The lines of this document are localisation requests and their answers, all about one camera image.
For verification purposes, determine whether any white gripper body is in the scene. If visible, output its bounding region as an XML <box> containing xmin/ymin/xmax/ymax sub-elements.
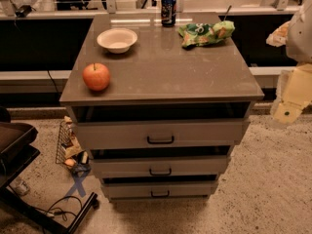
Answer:
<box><xmin>277</xmin><ymin>63</ymin><xmax>312</xmax><ymax>111</ymax></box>

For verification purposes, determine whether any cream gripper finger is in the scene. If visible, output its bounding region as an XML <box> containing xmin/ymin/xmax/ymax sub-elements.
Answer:
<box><xmin>270</xmin><ymin>101</ymin><xmax>303</xmax><ymax>124</ymax></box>

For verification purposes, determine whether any green rice chip bag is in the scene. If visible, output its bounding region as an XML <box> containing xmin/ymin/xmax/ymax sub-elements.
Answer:
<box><xmin>178</xmin><ymin>20</ymin><xmax>235</xmax><ymax>48</ymax></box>

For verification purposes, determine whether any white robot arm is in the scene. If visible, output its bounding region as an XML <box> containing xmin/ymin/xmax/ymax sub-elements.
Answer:
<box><xmin>266</xmin><ymin>0</ymin><xmax>312</xmax><ymax>124</ymax></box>

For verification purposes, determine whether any red apple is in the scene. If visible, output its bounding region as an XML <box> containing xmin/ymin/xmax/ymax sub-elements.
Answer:
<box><xmin>82</xmin><ymin>63</ymin><xmax>110</xmax><ymax>92</ymax></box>

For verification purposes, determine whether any grey drawer cabinet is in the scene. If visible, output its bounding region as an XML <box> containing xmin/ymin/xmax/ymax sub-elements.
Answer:
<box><xmin>60</xmin><ymin>14</ymin><xmax>263</xmax><ymax>185</ymax></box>

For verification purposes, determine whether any middle grey drawer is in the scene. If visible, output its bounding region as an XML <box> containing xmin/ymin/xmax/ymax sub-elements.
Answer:
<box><xmin>91</xmin><ymin>156</ymin><xmax>228</xmax><ymax>178</ymax></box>

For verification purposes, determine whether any grey drawer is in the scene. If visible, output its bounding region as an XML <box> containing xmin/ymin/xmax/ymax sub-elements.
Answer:
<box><xmin>101</xmin><ymin>181</ymin><xmax>217</xmax><ymax>200</ymax></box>
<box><xmin>91</xmin><ymin>156</ymin><xmax>228</xmax><ymax>178</ymax></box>
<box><xmin>73</xmin><ymin>119</ymin><xmax>250</xmax><ymax>149</ymax></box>

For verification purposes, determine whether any bottom grey drawer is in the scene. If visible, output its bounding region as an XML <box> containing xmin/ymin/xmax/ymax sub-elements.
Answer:
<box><xmin>101</xmin><ymin>181</ymin><xmax>217</xmax><ymax>200</ymax></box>

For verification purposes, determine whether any blue soda can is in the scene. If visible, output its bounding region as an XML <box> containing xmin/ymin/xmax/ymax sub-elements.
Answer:
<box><xmin>161</xmin><ymin>0</ymin><xmax>176</xmax><ymax>26</ymax></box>

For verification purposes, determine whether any top grey drawer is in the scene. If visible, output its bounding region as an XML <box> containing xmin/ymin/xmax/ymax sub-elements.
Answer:
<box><xmin>73</xmin><ymin>119</ymin><xmax>250</xmax><ymax>149</ymax></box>

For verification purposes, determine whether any white bowl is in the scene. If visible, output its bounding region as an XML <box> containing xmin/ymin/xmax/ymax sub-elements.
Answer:
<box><xmin>97</xmin><ymin>28</ymin><xmax>137</xmax><ymax>54</ymax></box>

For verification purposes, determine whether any blue tape cross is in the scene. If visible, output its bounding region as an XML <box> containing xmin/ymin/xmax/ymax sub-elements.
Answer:
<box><xmin>66</xmin><ymin>172</ymin><xmax>89</xmax><ymax>197</ymax></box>

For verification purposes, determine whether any wire basket with snacks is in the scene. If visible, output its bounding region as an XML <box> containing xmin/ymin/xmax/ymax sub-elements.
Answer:
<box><xmin>56</xmin><ymin>116</ymin><xmax>91</xmax><ymax>175</ymax></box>

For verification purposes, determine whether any black floor cable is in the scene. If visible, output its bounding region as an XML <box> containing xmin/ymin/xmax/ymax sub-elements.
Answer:
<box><xmin>33</xmin><ymin>195</ymin><xmax>84</xmax><ymax>222</ymax></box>

